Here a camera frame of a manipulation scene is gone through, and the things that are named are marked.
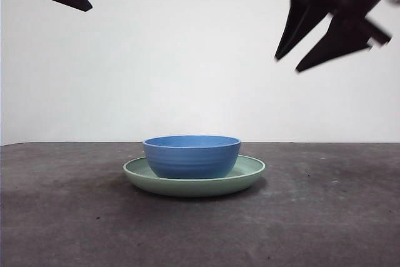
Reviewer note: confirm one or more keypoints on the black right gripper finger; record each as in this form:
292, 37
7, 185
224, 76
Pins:
340, 40
300, 20

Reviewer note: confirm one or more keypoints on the blue bowl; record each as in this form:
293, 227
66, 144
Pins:
190, 160

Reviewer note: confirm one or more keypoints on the green plate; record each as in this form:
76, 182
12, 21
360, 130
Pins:
193, 187

